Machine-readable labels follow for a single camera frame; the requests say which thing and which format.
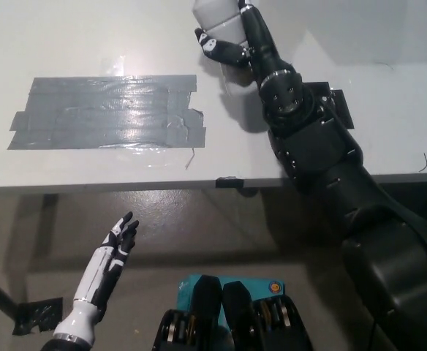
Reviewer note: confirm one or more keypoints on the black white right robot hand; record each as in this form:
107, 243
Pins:
262, 47

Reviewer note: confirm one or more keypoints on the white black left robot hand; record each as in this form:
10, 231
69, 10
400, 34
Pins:
100, 270

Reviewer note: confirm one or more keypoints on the white ribbed bottle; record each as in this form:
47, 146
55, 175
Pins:
217, 14

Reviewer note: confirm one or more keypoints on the black teal robot torso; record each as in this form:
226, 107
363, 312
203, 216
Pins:
235, 321

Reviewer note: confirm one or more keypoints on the black tape square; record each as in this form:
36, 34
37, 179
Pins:
341, 106

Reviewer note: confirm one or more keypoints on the dark round table fitting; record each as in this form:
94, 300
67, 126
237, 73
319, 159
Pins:
249, 192

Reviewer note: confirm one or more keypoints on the grey duct tape patch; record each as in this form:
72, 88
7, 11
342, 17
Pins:
107, 111

